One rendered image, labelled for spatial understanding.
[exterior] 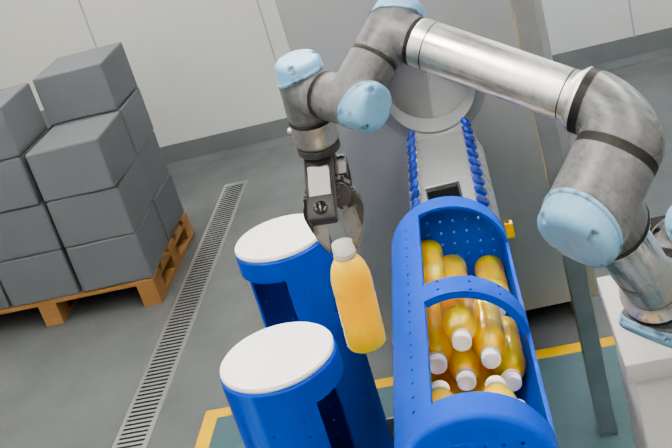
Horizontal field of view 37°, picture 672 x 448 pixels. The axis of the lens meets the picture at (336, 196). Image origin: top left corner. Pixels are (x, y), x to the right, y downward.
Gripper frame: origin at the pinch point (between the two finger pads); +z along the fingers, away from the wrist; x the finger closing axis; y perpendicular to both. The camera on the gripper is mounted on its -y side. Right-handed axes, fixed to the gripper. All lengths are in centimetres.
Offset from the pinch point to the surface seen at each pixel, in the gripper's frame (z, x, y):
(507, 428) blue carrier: 24.7, -21.8, -23.6
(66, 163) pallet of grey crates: 125, 158, 277
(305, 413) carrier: 61, 21, 23
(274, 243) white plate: 66, 32, 97
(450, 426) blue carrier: 22.8, -12.8, -23.0
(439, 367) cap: 39.1, -11.5, 7.9
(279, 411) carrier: 58, 26, 22
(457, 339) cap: 33.3, -16.0, 8.7
